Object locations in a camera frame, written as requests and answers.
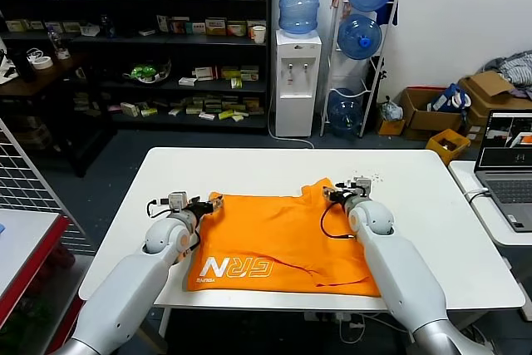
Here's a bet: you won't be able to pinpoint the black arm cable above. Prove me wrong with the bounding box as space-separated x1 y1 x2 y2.
145 199 168 219
319 200 358 240

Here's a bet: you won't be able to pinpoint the black folded tripod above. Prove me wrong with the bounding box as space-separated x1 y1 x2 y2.
365 55 387 102

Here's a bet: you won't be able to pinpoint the grey open laptop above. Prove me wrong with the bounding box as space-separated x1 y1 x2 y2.
473 109 532 234

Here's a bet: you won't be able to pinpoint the bowl with green contents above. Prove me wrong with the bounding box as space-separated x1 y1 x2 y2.
122 59 172 86

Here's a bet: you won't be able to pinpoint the white wire grid panel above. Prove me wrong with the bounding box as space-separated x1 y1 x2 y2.
0 117 86 244

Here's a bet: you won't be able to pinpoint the crumpled clear plastic bag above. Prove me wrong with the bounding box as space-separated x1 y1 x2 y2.
378 96 404 122

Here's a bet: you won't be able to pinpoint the small yellow cardboard box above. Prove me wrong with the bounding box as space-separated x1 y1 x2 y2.
376 116 406 136

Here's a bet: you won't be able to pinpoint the black cylinder container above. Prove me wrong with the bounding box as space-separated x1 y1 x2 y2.
12 49 37 84

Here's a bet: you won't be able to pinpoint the white metal jug rack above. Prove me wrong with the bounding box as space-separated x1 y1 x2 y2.
319 0 399 139

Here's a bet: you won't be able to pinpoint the upright blue water jug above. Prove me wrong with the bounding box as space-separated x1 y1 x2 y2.
278 0 323 36

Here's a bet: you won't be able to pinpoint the dark blue hanging cloth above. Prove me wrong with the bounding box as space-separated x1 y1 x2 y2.
376 0 399 27

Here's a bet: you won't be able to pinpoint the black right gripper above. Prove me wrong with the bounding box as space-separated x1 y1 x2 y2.
322 185 359 208

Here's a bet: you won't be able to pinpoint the open red-rimmed cardboard box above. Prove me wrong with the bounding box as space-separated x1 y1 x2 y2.
399 86 465 142

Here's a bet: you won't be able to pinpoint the black shelving unit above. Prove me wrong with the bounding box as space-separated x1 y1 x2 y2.
0 0 273 136

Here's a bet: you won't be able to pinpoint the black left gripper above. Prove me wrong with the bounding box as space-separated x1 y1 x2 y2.
185 193 225 219

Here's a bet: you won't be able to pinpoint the yellow plastic bin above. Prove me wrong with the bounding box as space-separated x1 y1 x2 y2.
425 128 471 166

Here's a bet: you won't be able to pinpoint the white side table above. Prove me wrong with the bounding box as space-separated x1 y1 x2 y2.
447 160 532 323

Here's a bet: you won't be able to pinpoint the white power strip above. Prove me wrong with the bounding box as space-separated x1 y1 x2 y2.
303 311 367 329

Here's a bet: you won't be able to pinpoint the pile of grey clothes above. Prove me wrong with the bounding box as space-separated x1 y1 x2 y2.
477 50 532 101

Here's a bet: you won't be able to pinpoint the yellow white medicine box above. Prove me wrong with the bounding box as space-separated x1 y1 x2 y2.
205 17 228 37

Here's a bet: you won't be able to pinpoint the clear plastic bottle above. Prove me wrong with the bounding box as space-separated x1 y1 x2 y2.
46 26 63 55

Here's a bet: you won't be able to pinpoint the white laptop charger cable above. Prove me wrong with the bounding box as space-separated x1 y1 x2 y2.
464 188 490 203

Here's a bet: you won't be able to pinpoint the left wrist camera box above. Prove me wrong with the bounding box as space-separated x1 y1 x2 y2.
167 191 189 210

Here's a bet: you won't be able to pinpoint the brown cardboard box with flap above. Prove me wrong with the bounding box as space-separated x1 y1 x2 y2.
456 71 532 140

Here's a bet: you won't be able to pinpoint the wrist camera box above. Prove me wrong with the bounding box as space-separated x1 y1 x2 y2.
167 191 189 210
352 176 372 198

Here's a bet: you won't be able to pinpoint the white dispenser power cord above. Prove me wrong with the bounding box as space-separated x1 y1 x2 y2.
267 99 316 150

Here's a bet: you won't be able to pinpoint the red-edged white table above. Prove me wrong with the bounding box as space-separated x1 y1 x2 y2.
0 208 71 323

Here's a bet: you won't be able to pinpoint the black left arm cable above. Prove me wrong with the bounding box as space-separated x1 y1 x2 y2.
145 199 168 219

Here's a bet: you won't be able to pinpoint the orange t-shirt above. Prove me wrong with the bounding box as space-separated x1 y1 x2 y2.
185 178 382 298

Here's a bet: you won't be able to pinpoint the dark wooden desk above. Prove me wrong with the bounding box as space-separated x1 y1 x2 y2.
0 52 117 178

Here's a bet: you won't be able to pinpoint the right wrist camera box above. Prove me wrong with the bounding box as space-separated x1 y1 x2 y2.
352 176 372 198

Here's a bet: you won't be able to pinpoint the blue white bag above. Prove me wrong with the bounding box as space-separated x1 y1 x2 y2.
427 82 473 114

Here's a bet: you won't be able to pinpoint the white water dispenser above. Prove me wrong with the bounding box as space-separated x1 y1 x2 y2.
274 29 323 138

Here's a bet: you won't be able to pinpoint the scattered grey crumbs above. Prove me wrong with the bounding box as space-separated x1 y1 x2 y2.
352 168 384 185

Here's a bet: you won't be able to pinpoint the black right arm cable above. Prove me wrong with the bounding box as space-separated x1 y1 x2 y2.
319 200 358 240

